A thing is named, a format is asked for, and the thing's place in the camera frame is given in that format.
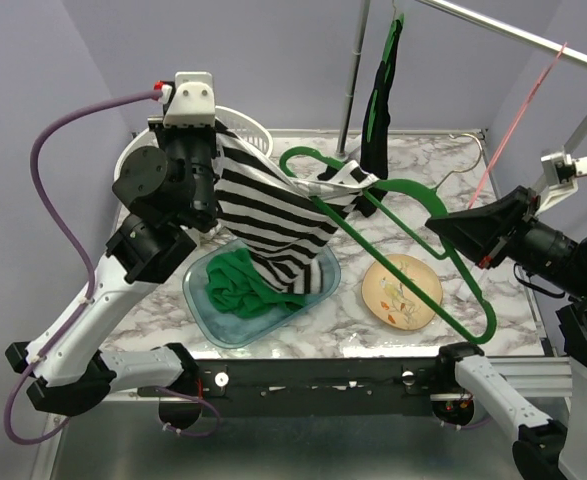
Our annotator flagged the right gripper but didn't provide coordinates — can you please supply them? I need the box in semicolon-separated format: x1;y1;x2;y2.
427;179;587;294

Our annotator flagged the green hanger with striped top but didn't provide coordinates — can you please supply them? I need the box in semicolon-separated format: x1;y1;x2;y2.
278;132;498;346

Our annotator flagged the black white striped tank top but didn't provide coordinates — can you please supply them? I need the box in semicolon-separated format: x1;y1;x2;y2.
213;121;377;295

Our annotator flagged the green tank top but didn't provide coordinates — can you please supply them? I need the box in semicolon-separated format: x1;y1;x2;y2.
205;248;306;319

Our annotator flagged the green hanger with black top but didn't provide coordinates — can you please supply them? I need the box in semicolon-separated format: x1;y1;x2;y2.
365;0;407;144

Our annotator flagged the pink wire hanger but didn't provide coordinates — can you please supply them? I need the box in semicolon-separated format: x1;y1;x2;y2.
467;42;568;210

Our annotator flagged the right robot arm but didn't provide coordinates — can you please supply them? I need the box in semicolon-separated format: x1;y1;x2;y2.
426;187;587;479

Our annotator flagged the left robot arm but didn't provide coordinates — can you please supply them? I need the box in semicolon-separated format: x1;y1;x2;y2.
6;119;217;417

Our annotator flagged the white plastic dish basket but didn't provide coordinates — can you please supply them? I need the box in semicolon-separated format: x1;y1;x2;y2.
114;104;275;241

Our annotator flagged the beige bird pattern plate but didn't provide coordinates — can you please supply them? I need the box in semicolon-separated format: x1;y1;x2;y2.
361;254;443;331

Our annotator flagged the clear blue plastic tray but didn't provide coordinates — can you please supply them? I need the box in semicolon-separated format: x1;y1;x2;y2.
182;240;341;349

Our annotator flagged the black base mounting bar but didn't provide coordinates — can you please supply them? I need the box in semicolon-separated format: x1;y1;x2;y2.
137;349;474;419

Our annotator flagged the metal clothes rack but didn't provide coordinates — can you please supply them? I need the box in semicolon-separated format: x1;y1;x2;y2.
335;1;587;159

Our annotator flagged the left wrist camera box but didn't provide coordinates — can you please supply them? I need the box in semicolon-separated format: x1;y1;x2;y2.
154;72;216;128

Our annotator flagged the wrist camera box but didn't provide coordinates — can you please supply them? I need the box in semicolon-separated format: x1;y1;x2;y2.
533;149;587;215
154;72;216;128

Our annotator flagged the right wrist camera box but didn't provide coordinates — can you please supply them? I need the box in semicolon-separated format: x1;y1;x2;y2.
533;149;587;215

